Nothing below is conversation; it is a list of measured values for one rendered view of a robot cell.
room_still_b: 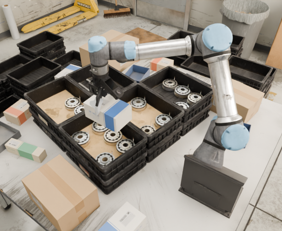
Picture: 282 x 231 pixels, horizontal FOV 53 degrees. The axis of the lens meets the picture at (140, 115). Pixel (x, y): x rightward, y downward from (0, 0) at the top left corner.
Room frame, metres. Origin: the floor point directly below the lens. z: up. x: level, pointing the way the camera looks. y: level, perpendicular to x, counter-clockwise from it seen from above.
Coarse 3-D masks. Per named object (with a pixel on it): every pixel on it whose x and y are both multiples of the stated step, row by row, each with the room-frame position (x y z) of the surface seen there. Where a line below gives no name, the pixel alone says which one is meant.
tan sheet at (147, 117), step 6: (150, 108) 1.35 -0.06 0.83; (132, 114) 1.30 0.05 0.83; (138, 114) 1.30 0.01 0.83; (144, 114) 1.30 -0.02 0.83; (150, 114) 1.30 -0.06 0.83; (156, 114) 1.30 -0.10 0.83; (132, 120) 1.24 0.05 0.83; (138, 120) 1.24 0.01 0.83; (144, 120) 1.24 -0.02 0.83; (150, 120) 1.24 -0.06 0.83; (138, 126) 1.19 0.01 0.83; (156, 126) 1.19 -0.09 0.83
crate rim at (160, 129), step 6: (138, 84) 1.47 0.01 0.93; (126, 90) 1.41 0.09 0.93; (150, 90) 1.41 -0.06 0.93; (168, 102) 1.29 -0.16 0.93; (180, 108) 1.24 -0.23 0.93; (180, 114) 1.18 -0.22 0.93; (174, 120) 1.14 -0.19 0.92; (162, 126) 1.08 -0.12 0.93; (168, 126) 1.11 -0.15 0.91; (144, 132) 1.04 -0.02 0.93; (156, 132) 1.04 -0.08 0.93; (150, 138) 1.01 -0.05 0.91
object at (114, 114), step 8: (112, 96) 1.08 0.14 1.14; (88, 104) 1.02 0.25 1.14; (104, 104) 1.02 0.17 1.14; (112, 104) 1.02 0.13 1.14; (120, 104) 1.02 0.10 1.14; (128, 104) 1.02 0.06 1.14; (88, 112) 1.02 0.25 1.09; (104, 112) 0.97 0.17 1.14; (112, 112) 0.97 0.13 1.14; (120, 112) 0.97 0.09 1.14; (128, 112) 1.00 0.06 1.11; (96, 120) 0.99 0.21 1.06; (104, 120) 0.96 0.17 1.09; (112, 120) 0.93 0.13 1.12; (120, 120) 0.95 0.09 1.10; (128, 120) 1.00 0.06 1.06; (112, 128) 0.93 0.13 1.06; (120, 128) 0.94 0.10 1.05
